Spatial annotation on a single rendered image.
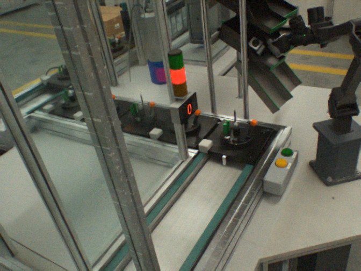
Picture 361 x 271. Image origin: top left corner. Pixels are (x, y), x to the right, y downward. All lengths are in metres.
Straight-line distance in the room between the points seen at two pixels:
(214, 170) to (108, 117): 0.98
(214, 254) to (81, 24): 0.81
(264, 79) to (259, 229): 0.72
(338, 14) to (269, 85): 3.78
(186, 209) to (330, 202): 0.52
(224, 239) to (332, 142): 0.52
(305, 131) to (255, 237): 0.67
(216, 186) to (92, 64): 0.97
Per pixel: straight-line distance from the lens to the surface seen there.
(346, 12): 5.34
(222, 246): 1.08
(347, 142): 1.33
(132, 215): 0.54
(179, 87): 1.18
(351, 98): 1.31
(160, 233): 1.20
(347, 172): 1.44
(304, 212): 1.32
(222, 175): 1.37
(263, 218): 1.28
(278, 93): 1.67
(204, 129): 1.54
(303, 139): 1.65
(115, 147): 0.46
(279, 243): 1.22
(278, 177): 1.29
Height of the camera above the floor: 1.81
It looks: 34 degrees down
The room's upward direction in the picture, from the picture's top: 9 degrees counter-clockwise
